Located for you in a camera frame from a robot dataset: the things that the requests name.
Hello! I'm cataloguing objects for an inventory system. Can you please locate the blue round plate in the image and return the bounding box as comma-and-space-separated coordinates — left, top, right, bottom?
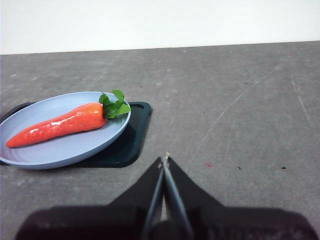
0, 91, 132, 170

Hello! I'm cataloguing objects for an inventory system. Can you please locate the black flat tray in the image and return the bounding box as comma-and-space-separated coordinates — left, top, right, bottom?
0, 101, 153, 168

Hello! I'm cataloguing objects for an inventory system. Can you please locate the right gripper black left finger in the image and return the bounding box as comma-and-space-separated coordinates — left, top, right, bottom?
14, 156, 165, 240

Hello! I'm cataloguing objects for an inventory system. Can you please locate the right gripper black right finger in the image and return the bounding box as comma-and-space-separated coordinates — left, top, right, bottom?
164, 156, 316, 240

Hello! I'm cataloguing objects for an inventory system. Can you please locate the orange carrot with green leaves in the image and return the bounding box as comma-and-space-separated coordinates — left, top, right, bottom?
5, 89, 132, 149

